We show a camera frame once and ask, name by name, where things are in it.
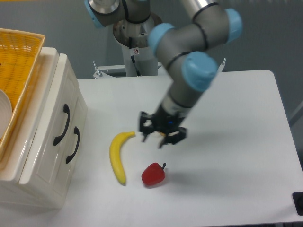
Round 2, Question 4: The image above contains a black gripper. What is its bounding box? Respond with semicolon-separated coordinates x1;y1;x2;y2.
139;104;187;148

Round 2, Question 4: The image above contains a white top drawer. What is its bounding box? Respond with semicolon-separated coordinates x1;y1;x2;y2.
20;53;81;185

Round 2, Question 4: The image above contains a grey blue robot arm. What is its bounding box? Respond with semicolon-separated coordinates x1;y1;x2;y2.
84;0;242;145

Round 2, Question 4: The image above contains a white drawer cabinet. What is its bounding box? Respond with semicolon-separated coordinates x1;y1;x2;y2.
0;47;88;210

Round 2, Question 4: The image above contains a red bell pepper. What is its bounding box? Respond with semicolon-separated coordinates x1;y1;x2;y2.
141;163;166;186

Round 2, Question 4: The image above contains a yellow banana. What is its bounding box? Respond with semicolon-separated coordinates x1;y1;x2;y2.
109;131;135;185

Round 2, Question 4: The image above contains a white plate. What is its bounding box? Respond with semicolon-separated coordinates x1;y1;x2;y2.
0;90;12;138

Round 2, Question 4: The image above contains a black corner device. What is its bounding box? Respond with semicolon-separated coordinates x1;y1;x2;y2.
292;192;303;216

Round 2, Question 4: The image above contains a yellow woven basket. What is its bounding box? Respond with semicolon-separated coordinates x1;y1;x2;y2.
0;28;45;158

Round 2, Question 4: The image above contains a black lower drawer handle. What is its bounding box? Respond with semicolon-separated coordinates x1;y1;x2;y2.
65;126;80;164

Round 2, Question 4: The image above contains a black drawer handle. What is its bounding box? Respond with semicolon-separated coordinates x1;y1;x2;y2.
53;104;71;146
65;126;80;164

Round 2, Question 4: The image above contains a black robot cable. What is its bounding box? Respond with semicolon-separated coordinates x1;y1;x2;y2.
128;37;143;77

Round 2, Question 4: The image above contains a black top drawer handle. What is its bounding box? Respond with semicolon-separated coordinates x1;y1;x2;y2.
53;104;71;146

